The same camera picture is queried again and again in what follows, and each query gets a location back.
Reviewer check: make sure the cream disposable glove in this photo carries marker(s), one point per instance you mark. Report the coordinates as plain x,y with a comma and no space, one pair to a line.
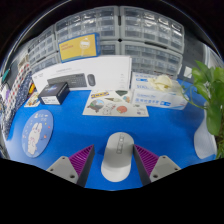
163,82

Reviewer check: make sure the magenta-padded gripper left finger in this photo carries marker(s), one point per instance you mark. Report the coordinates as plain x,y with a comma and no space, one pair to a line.
63,166

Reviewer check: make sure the white plant pot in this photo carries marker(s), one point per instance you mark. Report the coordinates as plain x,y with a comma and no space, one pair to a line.
204,143

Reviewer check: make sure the green leafy plant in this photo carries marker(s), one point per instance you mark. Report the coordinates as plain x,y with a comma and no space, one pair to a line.
213,116

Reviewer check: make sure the white keyboard packaging box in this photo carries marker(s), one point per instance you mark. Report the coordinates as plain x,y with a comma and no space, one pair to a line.
106,70

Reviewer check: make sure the white wall socket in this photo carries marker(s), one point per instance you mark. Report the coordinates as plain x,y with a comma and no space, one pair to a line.
188,71

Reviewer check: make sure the round blue rabbit mouse pad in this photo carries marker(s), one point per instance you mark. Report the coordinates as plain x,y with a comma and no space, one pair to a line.
36,133

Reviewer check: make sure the cartoon sticker sheet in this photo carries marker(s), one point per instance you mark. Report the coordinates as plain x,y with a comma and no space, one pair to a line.
113,106

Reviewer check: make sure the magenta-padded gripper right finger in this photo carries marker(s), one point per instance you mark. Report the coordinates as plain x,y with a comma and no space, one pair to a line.
161,166

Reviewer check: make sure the grey white computer mouse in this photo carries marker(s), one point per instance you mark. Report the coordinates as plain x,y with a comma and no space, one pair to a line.
117,160

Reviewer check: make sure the yellow blue-edged box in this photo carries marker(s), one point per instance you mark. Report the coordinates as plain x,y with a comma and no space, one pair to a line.
78,47

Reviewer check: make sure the small black camera box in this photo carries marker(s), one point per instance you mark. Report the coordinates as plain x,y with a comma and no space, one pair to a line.
55,93

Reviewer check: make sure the red blue checked cloth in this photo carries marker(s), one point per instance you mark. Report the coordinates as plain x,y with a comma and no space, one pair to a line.
18,83

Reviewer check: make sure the white blue glove box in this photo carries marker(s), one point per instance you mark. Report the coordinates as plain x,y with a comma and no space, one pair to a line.
156,98

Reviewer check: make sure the navy polka dot cloth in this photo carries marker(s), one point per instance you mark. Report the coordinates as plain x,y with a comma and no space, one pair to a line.
16,106

